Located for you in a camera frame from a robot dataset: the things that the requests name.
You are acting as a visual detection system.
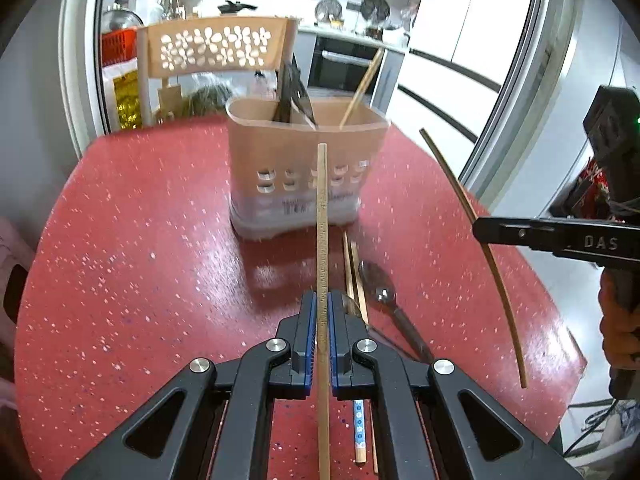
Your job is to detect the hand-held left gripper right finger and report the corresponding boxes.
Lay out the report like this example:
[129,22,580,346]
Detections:
[329,290,583,480]

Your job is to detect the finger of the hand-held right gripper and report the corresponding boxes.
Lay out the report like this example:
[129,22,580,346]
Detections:
[472,215,562,257]

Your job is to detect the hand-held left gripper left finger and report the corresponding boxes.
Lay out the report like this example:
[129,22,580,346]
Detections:
[62,291,318,480]

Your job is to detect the wooden chopstick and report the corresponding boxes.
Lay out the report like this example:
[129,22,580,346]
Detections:
[316,143,332,480]
[351,240,380,475]
[342,231,369,464]
[339,48,387,129]
[419,127,529,390]

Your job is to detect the metal spoon dark handle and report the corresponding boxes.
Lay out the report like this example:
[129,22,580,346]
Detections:
[357,259,437,364]

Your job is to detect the beige plastic utensil holder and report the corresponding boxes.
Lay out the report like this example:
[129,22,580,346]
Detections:
[226,97,391,238]

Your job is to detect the person's right hand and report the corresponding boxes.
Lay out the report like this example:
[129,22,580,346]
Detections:
[599,269,640,386]

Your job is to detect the red patterned cloth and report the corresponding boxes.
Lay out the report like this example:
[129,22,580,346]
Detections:
[575,157,616,221]

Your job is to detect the white refrigerator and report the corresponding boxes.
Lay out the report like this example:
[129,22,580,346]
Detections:
[380,0,547,147]

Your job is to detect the built-in black oven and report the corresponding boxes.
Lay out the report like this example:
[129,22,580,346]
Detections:
[307,35,386,93]

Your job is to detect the dark round steamer rack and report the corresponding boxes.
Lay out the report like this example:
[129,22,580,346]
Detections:
[360,0,391,26]

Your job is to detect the bag of green vegetables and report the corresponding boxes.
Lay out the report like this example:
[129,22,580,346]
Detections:
[185,72,236,116]

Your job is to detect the yellow oil bottle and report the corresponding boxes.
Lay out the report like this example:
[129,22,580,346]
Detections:
[112,70,141,131]

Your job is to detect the beige chair flower cutouts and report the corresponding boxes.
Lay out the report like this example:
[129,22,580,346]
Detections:
[136,16,302,128]

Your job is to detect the black wok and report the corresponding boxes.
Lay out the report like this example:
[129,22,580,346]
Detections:
[217,0,258,15]

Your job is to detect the red plastic basket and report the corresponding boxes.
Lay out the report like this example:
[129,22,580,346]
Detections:
[101,29,138,67]

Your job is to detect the metal bowl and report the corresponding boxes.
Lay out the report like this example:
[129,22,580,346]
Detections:
[102,7,138,33]

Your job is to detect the black cables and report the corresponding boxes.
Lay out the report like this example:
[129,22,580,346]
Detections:
[560,400,621,456]

